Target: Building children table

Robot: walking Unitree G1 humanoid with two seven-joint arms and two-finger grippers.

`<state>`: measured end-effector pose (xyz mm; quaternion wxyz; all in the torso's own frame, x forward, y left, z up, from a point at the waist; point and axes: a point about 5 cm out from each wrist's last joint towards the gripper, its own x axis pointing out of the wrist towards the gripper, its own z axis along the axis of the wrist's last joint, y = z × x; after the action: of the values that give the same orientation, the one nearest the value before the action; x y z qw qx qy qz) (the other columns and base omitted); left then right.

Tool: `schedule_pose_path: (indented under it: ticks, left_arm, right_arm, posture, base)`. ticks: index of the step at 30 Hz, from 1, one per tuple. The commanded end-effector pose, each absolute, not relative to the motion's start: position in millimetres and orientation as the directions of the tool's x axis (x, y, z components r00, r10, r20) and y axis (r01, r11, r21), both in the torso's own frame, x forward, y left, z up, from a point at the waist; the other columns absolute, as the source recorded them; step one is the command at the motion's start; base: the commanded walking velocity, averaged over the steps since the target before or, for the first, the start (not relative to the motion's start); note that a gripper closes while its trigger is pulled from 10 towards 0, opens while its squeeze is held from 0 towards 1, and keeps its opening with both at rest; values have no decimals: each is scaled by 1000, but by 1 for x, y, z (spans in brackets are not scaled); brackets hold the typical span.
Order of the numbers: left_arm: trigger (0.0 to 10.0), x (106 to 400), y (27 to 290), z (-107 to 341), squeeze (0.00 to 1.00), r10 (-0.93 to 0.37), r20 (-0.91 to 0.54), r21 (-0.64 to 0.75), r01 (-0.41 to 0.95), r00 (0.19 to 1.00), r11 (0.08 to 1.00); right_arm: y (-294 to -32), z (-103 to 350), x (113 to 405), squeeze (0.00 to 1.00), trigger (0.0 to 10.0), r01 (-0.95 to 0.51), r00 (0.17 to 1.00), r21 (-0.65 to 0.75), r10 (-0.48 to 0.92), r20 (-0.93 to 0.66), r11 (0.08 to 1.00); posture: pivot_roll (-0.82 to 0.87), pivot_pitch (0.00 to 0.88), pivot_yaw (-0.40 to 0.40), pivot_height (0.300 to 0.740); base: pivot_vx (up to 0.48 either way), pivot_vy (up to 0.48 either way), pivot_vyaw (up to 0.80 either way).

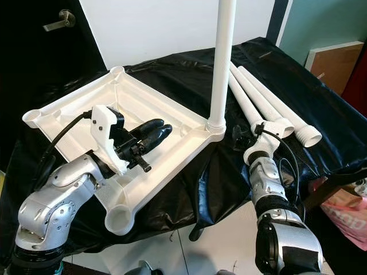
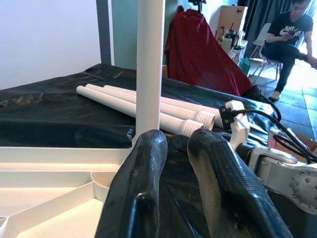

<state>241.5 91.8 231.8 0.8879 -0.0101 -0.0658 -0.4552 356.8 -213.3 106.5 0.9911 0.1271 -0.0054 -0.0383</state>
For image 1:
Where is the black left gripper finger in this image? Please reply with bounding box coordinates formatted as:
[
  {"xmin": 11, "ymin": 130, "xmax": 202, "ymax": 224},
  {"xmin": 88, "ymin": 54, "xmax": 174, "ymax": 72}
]
[
  {"xmin": 135, "ymin": 126, "xmax": 174, "ymax": 151},
  {"xmin": 132, "ymin": 118, "xmax": 166, "ymax": 137}
]

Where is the white plastic children table top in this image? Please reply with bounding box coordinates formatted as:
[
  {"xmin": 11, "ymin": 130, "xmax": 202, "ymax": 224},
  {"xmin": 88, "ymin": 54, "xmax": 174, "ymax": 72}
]
[{"xmin": 22, "ymin": 66, "xmax": 227, "ymax": 237}]

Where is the black plastic sheet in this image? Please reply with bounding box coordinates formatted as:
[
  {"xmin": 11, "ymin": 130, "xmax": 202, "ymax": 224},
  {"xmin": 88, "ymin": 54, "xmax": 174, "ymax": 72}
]
[{"xmin": 0, "ymin": 36, "xmax": 367, "ymax": 275}]

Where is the dark wooden table leg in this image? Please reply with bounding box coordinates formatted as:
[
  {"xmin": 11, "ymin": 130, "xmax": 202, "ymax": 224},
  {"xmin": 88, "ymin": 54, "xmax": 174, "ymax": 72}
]
[{"xmin": 304, "ymin": 166, "xmax": 367, "ymax": 213}]

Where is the dark red object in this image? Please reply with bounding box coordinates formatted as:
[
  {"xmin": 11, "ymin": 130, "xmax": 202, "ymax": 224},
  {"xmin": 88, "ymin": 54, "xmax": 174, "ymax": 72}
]
[{"xmin": 344, "ymin": 37, "xmax": 367, "ymax": 115}]

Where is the black door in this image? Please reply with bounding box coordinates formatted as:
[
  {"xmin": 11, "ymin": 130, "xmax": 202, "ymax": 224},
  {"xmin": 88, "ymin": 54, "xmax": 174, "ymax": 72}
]
[{"xmin": 0, "ymin": 0, "xmax": 107, "ymax": 172}]

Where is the pink paper bag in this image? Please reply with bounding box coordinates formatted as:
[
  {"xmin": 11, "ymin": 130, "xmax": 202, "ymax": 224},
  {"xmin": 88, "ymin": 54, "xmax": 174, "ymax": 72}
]
[{"xmin": 318, "ymin": 178, "xmax": 367, "ymax": 253}]

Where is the grey robot left leg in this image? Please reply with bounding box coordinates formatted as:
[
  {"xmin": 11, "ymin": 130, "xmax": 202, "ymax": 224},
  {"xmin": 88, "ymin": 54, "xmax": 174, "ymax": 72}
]
[{"xmin": 129, "ymin": 261, "xmax": 157, "ymax": 275}]

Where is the black rubber floor mat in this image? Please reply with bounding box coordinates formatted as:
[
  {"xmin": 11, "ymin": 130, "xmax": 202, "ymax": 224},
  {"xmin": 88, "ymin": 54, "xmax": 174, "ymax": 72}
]
[{"xmin": 318, "ymin": 218, "xmax": 367, "ymax": 275}]

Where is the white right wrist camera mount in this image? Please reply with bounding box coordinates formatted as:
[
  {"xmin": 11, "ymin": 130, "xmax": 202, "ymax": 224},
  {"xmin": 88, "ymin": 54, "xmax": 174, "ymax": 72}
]
[{"xmin": 243, "ymin": 117, "xmax": 294, "ymax": 167}]

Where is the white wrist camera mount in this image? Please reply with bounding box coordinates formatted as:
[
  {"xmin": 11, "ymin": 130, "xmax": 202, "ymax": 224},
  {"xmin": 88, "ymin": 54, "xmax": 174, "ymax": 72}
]
[
  {"xmin": 91, "ymin": 104, "xmax": 130, "ymax": 175},
  {"xmin": 243, "ymin": 117, "xmax": 294, "ymax": 167}
]

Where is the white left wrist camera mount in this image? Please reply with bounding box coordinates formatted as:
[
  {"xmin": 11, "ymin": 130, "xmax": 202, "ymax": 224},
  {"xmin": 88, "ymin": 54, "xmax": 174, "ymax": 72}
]
[{"xmin": 91, "ymin": 104, "xmax": 130, "ymax": 175}]

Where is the brown board with white frame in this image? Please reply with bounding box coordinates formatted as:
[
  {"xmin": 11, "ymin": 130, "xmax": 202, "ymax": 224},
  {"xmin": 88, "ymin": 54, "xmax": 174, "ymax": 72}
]
[{"xmin": 305, "ymin": 40, "xmax": 365, "ymax": 95}]

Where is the brass door handle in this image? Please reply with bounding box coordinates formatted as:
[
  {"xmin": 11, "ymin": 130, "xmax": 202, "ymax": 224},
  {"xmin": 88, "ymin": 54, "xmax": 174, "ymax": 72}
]
[{"xmin": 43, "ymin": 10, "xmax": 77, "ymax": 32}]

